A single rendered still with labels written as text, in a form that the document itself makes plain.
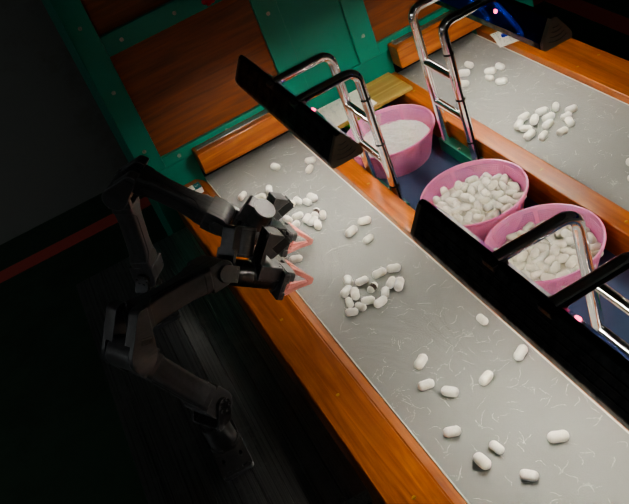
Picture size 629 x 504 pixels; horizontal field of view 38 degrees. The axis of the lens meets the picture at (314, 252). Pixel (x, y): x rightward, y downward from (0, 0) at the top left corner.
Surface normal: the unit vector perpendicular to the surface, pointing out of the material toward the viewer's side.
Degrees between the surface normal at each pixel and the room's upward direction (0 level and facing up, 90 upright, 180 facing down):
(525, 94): 0
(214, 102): 90
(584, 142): 0
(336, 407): 0
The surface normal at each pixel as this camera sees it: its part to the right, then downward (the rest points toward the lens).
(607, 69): -0.32, -0.75
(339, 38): 0.40, 0.44
